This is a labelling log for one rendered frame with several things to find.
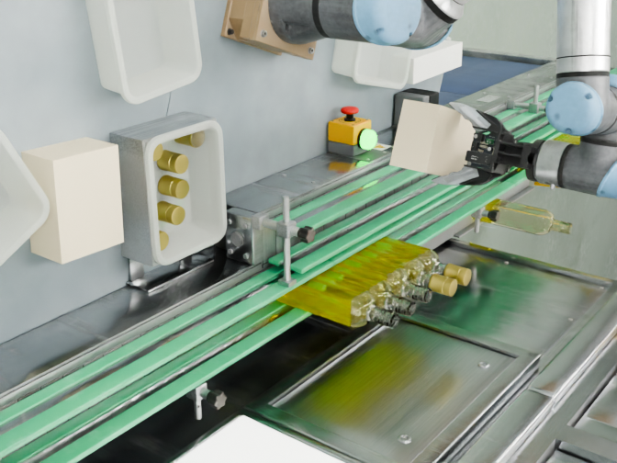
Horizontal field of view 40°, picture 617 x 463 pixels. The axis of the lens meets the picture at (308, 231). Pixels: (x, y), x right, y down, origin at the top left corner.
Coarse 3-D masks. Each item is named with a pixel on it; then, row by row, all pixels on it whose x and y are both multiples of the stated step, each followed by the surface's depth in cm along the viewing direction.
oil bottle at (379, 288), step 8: (328, 272) 160; (336, 272) 160; (344, 272) 160; (352, 272) 160; (344, 280) 157; (352, 280) 156; (360, 280) 156; (368, 280) 156; (376, 280) 156; (384, 280) 156; (368, 288) 153; (376, 288) 153; (384, 288) 154; (376, 296) 153; (384, 296) 153; (376, 304) 153; (384, 304) 153
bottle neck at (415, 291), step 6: (408, 282) 158; (408, 288) 157; (414, 288) 156; (420, 288) 156; (426, 288) 155; (402, 294) 158; (408, 294) 157; (414, 294) 156; (420, 294) 155; (426, 294) 155; (420, 300) 156; (426, 300) 156
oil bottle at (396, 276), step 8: (352, 256) 166; (360, 256) 166; (344, 264) 163; (352, 264) 162; (360, 264) 162; (368, 264) 162; (376, 264) 162; (384, 264) 162; (360, 272) 161; (368, 272) 160; (376, 272) 159; (384, 272) 159; (392, 272) 159; (400, 272) 159; (392, 280) 157; (400, 280) 157; (408, 280) 159; (392, 288) 157; (400, 288) 157; (400, 296) 158
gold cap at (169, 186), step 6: (162, 180) 145; (168, 180) 145; (174, 180) 144; (180, 180) 144; (162, 186) 145; (168, 186) 144; (174, 186) 143; (180, 186) 144; (186, 186) 145; (162, 192) 146; (168, 192) 145; (174, 192) 144; (180, 192) 144; (186, 192) 146; (180, 198) 145
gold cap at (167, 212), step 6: (162, 204) 146; (168, 204) 146; (162, 210) 145; (168, 210) 144; (174, 210) 144; (180, 210) 145; (162, 216) 145; (168, 216) 144; (174, 216) 145; (180, 216) 146; (168, 222) 146; (174, 222) 145; (180, 222) 146
